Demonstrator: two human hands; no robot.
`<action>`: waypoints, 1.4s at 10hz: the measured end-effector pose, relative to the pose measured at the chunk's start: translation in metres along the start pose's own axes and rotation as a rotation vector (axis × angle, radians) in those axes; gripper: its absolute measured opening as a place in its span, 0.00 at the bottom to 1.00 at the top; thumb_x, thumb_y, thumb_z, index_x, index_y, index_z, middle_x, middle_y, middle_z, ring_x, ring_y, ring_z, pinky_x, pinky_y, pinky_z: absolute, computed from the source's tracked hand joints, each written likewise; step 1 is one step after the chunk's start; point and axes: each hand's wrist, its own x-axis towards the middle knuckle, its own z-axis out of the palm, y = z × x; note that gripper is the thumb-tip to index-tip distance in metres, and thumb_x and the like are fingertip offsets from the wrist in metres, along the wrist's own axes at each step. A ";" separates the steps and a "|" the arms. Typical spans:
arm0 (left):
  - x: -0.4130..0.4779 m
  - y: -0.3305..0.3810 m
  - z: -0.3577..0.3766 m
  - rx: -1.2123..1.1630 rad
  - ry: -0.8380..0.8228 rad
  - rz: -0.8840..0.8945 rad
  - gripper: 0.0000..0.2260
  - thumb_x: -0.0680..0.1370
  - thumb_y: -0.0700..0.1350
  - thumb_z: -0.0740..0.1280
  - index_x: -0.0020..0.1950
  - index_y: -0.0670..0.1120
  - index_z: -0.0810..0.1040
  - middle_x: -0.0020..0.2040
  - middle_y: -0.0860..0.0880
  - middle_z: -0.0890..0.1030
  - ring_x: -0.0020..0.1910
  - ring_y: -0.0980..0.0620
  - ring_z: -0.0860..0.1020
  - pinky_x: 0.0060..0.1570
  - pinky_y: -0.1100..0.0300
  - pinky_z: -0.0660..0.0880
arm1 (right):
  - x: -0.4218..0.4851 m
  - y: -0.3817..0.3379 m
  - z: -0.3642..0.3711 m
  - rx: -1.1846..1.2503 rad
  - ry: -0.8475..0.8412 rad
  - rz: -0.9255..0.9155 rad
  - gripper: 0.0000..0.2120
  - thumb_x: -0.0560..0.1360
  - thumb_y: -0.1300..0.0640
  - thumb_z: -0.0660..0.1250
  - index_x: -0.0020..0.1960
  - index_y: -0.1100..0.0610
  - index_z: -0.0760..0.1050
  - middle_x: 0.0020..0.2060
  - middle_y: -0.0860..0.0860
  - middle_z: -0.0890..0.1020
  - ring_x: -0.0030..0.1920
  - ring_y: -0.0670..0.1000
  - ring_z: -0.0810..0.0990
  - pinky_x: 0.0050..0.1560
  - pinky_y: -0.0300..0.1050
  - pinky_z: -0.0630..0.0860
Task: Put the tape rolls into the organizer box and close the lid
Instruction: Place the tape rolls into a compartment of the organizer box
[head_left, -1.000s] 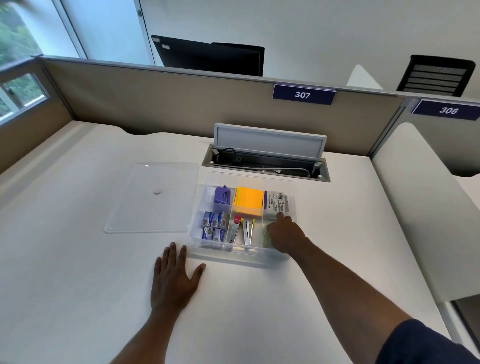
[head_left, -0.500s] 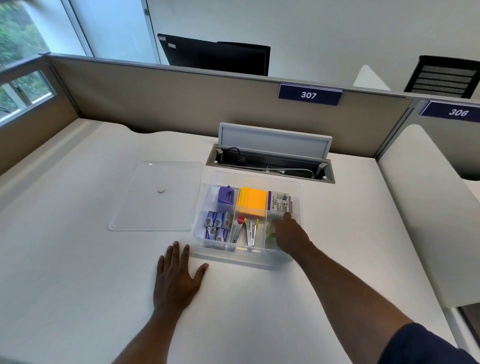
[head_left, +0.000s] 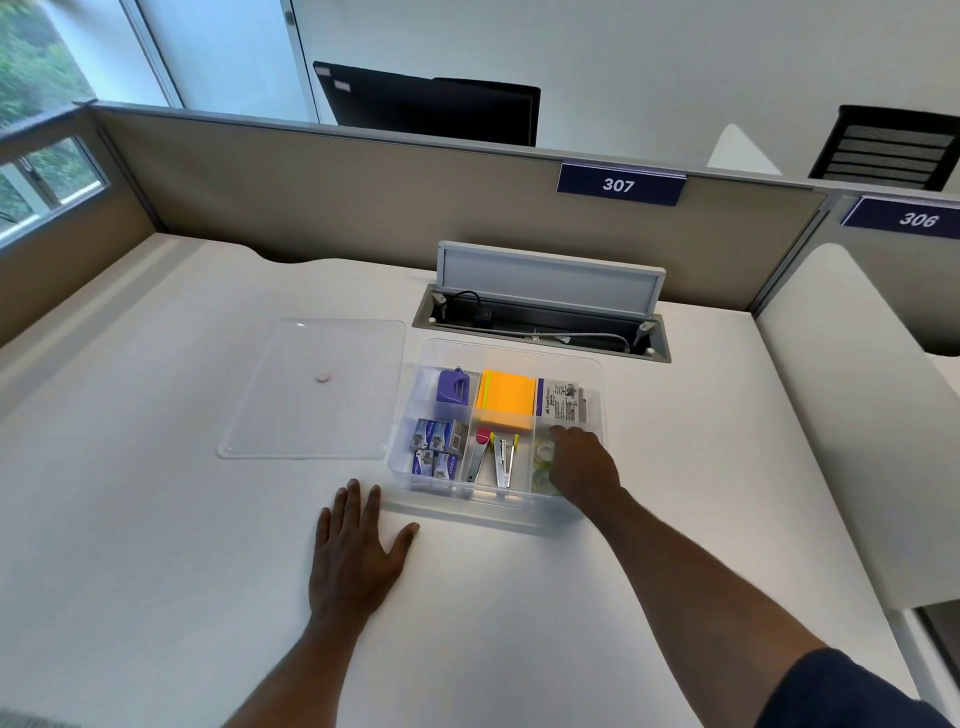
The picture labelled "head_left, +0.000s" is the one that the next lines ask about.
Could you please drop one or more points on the blue staple box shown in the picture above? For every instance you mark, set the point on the blue staple box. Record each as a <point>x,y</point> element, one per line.
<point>423,463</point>
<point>424,436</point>
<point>450,435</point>
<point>448,466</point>

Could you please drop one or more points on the clear plastic organiser box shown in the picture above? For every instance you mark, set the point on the clear plastic organiser box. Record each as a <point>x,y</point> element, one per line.
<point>480,511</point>

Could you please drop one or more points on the person's right hand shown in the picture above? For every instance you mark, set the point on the person's right hand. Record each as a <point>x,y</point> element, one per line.
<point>589,472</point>

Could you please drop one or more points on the silver mini stapler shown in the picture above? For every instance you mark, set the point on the silver mini stapler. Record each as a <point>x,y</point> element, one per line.
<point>477,459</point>
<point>505,463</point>

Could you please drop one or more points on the black monitor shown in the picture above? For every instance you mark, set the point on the black monitor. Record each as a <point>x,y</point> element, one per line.
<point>420,101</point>

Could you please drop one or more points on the person's left middle finger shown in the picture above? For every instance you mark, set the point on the person's left middle finger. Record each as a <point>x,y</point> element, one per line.
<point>354,510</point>

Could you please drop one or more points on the small white divider panel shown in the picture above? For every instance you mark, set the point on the small white divider panel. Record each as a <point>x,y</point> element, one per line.
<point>741,156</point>

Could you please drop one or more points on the white labelled packet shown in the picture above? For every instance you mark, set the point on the white labelled packet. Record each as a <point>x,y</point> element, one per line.
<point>562,401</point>

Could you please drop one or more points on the yellow sticky note pad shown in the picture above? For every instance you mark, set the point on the yellow sticky note pad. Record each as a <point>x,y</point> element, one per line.
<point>482,391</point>

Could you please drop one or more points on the person's left forearm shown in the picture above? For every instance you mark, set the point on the person's left forearm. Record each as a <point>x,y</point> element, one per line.
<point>296,667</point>

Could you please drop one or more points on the beige side partition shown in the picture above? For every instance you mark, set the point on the beige side partition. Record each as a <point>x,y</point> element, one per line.
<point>67,255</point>

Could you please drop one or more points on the clear plastic lid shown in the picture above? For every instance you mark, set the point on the clear plastic lid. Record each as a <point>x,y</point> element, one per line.
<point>315,420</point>

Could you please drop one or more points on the person's left thumb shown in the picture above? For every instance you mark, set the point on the person's left thumb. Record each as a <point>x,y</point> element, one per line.
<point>405,538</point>

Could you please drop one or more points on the black mesh office chair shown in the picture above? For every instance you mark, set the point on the black mesh office chair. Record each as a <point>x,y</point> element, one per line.
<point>885,150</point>

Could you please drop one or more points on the purple staple remover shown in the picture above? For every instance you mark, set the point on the purple staple remover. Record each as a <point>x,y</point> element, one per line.
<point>453,388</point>

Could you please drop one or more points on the person's left hand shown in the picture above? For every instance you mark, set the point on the person's left hand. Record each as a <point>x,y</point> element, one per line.
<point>352,570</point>

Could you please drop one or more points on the person's right forearm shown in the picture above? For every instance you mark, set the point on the person's right forearm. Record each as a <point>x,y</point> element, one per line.
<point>697,577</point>

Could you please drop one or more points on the dark blue number plate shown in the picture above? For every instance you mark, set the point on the dark blue number plate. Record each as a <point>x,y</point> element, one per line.
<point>619,184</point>
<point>916,219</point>

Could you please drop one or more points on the dark blue sleeve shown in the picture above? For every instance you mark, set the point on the dark blue sleeve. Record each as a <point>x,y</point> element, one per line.
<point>847,694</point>

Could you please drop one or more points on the window with grey frame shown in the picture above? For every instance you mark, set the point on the window with grey frame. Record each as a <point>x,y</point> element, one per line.
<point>45,90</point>

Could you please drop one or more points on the person's right fingers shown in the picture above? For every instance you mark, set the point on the person's right fingers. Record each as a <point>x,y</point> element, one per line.
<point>570,435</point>

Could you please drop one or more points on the orange sticky note pad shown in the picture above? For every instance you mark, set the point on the orange sticky note pad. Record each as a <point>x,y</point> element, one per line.
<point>507,399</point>

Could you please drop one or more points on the beige neighbour desk partition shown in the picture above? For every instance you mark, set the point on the beige neighbour desk partition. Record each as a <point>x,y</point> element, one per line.
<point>892,262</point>

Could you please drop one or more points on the clear tape roll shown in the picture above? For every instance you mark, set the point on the clear tape roll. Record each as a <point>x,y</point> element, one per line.
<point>546,481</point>
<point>545,451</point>

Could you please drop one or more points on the white curved desk divider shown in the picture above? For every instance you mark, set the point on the white curved desk divider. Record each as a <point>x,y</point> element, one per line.
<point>862,420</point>

